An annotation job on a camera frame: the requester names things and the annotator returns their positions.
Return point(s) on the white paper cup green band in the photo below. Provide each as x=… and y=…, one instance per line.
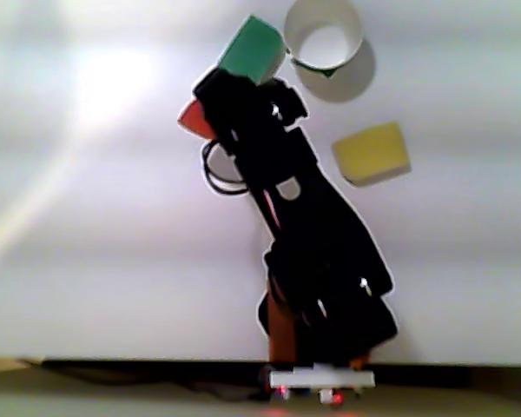
x=321, y=13

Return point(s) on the red and white sponge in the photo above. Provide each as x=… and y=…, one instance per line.
x=193, y=119

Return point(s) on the white controller board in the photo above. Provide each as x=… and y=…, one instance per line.
x=321, y=379

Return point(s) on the small orange tape piece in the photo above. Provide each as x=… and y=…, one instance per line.
x=359, y=361

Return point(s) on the yellow and white sponge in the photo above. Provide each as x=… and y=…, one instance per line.
x=369, y=152

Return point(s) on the large orange tape piece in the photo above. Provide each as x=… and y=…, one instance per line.
x=280, y=330

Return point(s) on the green and white sponge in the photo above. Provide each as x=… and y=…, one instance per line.
x=249, y=48

